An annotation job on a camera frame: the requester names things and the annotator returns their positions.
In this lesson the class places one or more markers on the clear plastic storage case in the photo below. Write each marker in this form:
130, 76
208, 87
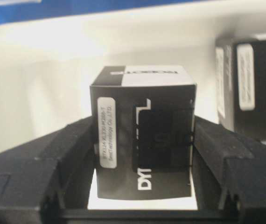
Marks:
47, 65

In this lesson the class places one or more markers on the black white Dynamixel box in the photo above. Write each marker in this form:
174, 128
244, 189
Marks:
143, 132

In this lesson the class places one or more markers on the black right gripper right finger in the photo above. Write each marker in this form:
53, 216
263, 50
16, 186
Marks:
238, 163

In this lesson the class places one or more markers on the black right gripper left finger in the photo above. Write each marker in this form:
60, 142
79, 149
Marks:
51, 173

